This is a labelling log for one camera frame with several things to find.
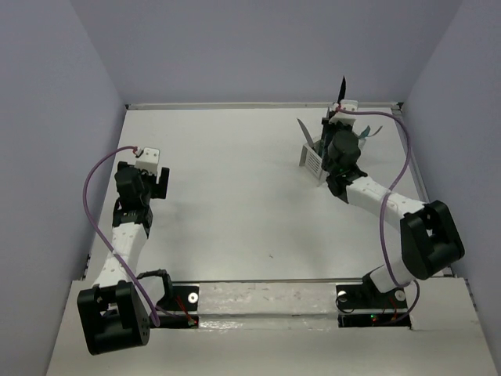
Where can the white two-compartment utensil holder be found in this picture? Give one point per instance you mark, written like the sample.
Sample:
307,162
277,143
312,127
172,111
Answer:
311,160

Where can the teal plastic fork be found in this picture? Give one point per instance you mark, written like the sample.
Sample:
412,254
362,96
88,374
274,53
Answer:
365,133

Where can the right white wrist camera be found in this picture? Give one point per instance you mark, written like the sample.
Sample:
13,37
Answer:
339,111

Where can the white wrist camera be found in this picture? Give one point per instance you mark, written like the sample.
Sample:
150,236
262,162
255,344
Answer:
339,111
148,156

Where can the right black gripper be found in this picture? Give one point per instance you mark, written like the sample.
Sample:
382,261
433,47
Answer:
337,124

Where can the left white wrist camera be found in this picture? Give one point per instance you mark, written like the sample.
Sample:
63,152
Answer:
148,156

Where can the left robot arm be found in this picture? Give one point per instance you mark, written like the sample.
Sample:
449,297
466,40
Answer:
119,309

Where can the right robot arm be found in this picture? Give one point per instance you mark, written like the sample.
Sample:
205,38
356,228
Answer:
418,239

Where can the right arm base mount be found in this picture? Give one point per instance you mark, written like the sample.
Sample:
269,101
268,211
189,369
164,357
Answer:
359,309

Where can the pink handled knife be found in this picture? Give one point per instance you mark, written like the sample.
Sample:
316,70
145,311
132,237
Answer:
342,91

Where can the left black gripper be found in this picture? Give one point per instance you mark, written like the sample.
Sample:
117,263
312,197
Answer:
157,190

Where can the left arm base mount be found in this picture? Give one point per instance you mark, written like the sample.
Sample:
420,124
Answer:
176,303

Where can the black handled knife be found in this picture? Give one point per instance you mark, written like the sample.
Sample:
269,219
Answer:
309,140

